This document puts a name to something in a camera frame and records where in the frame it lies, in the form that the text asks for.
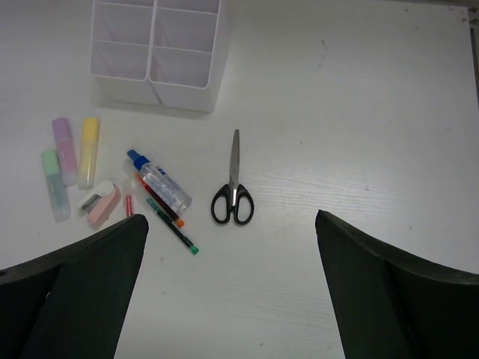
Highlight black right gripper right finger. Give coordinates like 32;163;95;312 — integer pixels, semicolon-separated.
315;210;478;358

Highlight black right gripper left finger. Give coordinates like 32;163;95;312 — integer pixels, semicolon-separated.
1;215;149;358

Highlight white organizer box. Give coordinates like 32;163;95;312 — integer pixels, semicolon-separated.
149;1;228;113
90;1;160;105

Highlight white left organizer box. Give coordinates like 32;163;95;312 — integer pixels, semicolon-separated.
90;1;160;105

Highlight yellow highlighter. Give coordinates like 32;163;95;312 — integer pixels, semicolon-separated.
78;117;100;189

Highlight purple highlighter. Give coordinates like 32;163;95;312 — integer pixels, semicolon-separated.
52;117;78;186

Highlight black handled scissors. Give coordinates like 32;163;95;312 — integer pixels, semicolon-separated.
210;129;255;226

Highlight pink red pen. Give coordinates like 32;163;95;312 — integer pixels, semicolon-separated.
122;178;134;217

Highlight green highlighter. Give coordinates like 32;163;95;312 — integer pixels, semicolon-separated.
40;149;70;223

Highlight green pen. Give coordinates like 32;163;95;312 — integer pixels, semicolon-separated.
146;197;199;255

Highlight white right organizer box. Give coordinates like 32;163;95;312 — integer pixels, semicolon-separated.
149;1;228;113

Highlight blue cap glue bottle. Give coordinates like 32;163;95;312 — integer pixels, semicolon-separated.
126;149;192;215

